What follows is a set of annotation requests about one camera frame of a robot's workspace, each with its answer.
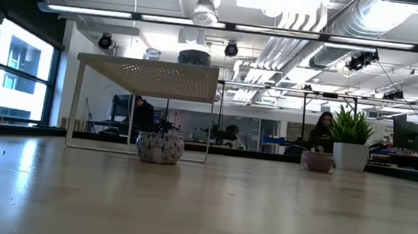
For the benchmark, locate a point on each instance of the white leaf patterned candle bowl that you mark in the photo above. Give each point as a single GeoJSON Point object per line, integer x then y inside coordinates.
{"type": "Point", "coordinates": [160, 148]}

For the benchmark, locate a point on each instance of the black computer monitor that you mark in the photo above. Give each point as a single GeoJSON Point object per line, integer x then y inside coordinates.
{"type": "Point", "coordinates": [406, 134]}

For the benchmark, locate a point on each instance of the white perforated metal shelf riser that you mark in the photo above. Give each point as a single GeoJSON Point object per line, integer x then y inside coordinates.
{"type": "Point", "coordinates": [159, 77]}

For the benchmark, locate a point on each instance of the silver ventilation duct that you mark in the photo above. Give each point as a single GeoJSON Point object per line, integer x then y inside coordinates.
{"type": "Point", "coordinates": [357, 20]}

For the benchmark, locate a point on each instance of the person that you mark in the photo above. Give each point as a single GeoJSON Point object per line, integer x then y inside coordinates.
{"type": "Point", "coordinates": [320, 133]}
{"type": "Point", "coordinates": [234, 140]}
{"type": "Point", "coordinates": [144, 114]}

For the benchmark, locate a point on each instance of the green plant in white pot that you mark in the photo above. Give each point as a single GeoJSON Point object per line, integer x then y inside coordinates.
{"type": "Point", "coordinates": [349, 155]}

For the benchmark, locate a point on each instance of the black aluminium rig frame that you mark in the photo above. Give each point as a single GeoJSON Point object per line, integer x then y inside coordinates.
{"type": "Point", "coordinates": [248, 153]}

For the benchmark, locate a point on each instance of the black round spotlight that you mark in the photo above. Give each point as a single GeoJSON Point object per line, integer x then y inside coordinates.
{"type": "Point", "coordinates": [105, 41]}
{"type": "Point", "coordinates": [231, 49]}

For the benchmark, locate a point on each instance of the pink candle bowl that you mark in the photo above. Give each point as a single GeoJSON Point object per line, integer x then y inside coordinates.
{"type": "Point", "coordinates": [317, 162]}

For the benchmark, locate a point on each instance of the blue patterned candle bowl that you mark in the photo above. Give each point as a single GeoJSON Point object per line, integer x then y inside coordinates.
{"type": "Point", "coordinates": [194, 58]}

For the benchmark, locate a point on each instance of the wooden pallet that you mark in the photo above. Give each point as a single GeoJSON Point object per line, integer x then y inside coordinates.
{"type": "Point", "coordinates": [73, 124]}

